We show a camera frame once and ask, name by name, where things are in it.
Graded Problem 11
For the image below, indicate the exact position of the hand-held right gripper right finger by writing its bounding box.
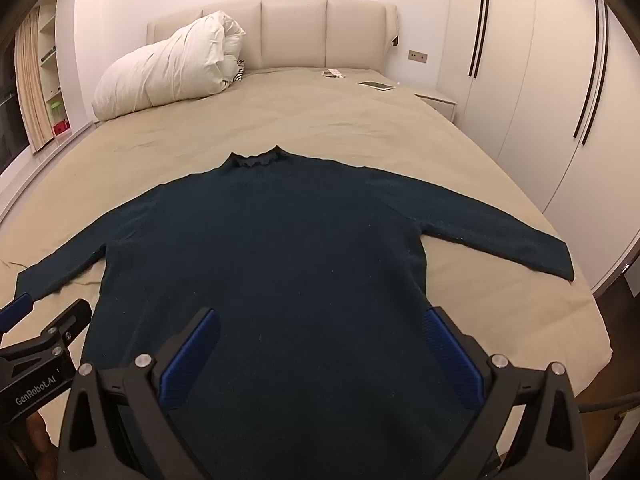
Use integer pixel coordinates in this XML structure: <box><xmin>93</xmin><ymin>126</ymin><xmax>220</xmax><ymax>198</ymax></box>
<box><xmin>422</xmin><ymin>305</ymin><xmax>588</xmax><ymax>480</ymax></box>

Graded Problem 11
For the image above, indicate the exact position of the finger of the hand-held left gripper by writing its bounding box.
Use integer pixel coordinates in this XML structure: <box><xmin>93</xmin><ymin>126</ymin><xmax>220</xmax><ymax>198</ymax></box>
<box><xmin>0</xmin><ymin>292</ymin><xmax>34</xmax><ymax>335</ymax></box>
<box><xmin>42</xmin><ymin>299</ymin><xmax>94</xmax><ymax>358</ymax></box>

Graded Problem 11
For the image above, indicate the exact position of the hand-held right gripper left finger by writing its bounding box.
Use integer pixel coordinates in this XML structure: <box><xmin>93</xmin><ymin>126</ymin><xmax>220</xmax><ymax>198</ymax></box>
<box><xmin>59</xmin><ymin>306</ymin><xmax>223</xmax><ymax>480</ymax></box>

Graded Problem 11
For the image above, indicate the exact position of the dark teal sweater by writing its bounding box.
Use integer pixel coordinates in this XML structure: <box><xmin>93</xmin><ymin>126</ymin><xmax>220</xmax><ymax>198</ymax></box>
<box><xmin>14</xmin><ymin>145</ymin><xmax>575</xmax><ymax>480</ymax></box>

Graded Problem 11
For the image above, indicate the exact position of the person's left hand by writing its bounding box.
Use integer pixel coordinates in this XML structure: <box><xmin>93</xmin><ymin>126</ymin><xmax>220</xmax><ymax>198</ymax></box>
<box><xmin>22</xmin><ymin>410</ymin><xmax>57</xmax><ymax>480</ymax></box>

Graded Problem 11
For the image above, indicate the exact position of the beige curtain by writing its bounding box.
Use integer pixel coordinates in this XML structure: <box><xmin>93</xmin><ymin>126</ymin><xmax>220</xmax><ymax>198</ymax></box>
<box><xmin>14</xmin><ymin>7</ymin><xmax>55</xmax><ymax>154</ymax></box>

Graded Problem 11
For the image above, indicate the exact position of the white nightstand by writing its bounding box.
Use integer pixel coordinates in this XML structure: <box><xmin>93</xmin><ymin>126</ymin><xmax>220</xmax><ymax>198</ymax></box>
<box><xmin>414</xmin><ymin>91</ymin><xmax>458</xmax><ymax>124</ymax></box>

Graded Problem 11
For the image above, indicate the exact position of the bed with beige sheet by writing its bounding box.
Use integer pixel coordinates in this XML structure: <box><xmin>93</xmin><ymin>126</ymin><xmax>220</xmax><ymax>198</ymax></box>
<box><xmin>0</xmin><ymin>65</ymin><xmax>615</xmax><ymax>480</ymax></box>

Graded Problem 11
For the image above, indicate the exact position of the white rolled duvet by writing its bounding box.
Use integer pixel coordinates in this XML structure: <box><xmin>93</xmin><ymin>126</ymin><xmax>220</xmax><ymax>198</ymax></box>
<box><xmin>91</xmin><ymin>10</ymin><xmax>247</xmax><ymax>121</ymax></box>

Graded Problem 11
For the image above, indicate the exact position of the white wardrobe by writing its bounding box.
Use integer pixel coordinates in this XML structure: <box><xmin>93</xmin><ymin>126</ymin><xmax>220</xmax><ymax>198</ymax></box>
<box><xmin>445</xmin><ymin>0</ymin><xmax>640</xmax><ymax>292</ymax></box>

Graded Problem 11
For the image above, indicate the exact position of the beige padded headboard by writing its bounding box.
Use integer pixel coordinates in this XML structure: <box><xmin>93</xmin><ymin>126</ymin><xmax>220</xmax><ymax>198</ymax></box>
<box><xmin>146</xmin><ymin>0</ymin><xmax>399</xmax><ymax>72</ymax></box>

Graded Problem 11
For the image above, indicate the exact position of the white wall shelf unit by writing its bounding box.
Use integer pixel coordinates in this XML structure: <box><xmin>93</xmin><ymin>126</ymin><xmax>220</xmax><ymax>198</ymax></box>
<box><xmin>37</xmin><ymin>0</ymin><xmax>76</xmax><ymax>137</ymax></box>

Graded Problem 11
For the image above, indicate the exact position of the long black wardrobe handle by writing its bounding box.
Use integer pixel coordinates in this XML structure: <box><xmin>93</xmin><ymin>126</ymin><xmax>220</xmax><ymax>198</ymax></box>
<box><xmin>580</xmin><ymin>2</ymin><xmax>610</xmax><ymax>146</ymax></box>
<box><xmin>572</xmin><ymin>0</ymin><xmax>603</xmax><ymax>138</ymax></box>
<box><xmin>468</xmin><ymin>0</ymin><xmax>487</xmax><ymax>78</ymax></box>
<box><xmin>473</xmin><ymin>0</ymin><xmax>492</xmax><ymax>79</ymax></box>

